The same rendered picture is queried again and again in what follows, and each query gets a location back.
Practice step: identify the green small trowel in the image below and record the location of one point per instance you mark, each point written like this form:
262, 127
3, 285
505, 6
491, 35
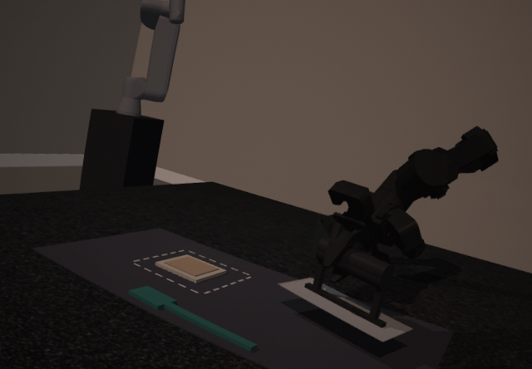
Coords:
158, 300

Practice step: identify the tan square tile with black center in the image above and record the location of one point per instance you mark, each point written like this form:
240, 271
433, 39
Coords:
190, 268

